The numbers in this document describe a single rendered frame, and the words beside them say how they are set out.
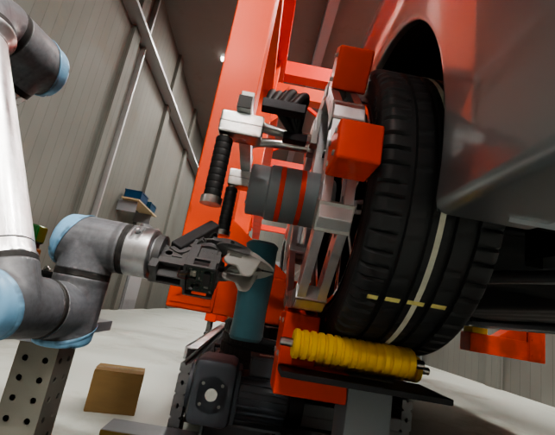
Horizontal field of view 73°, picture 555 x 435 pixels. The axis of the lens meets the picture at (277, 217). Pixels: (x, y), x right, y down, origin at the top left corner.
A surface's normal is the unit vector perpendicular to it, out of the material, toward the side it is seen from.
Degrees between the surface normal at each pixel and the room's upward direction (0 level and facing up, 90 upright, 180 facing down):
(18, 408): 90
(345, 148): 90
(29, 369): 90
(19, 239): 62
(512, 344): 90
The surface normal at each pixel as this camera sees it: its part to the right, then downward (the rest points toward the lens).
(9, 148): 0.86, -0.42
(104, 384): 0.29, -0.18
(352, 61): -0.04, 0.36
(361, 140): 0.07, -0.23
